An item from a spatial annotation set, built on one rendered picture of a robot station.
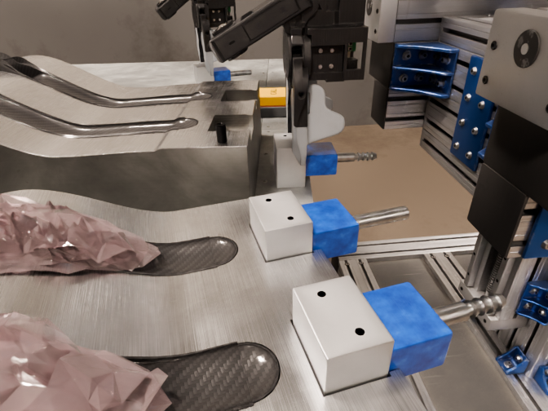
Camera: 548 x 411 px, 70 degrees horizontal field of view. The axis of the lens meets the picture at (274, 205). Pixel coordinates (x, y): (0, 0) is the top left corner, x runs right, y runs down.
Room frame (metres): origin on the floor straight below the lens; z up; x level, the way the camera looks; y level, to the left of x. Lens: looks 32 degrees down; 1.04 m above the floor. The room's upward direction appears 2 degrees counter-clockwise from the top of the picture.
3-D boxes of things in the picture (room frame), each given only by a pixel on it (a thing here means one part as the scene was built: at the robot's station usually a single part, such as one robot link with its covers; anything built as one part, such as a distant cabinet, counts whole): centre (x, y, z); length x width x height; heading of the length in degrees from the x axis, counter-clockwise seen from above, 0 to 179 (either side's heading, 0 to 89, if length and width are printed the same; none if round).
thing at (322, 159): (0.45, -0.07, 0.83); 0.13 x 0.05 x 0.05; 93
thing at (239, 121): (0.42, 0.04, 0.87); 0.05 x 0.05 x 0.04; 88
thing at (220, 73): (0.93, 0.11, 0.83); 0.13 x 0.05 x 0.05; 109
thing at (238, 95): (0.53, 0.04, 0.87); 0.05 x 0.05 x 0.04; 88
